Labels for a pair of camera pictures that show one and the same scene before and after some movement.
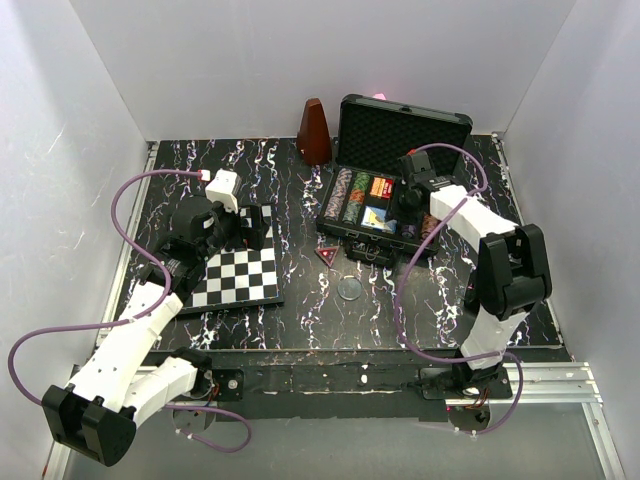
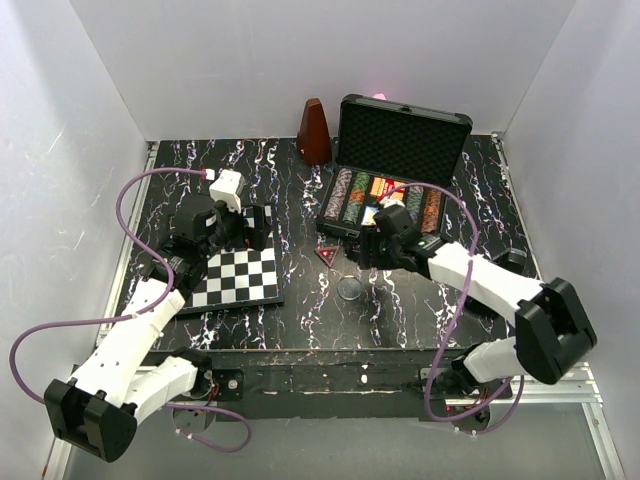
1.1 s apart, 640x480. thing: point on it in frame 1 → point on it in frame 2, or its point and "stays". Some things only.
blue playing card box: (374, 218) stays
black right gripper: (413, 218) → (368, 238)
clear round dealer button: (349, 288) stays
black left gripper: (251, 236) stays
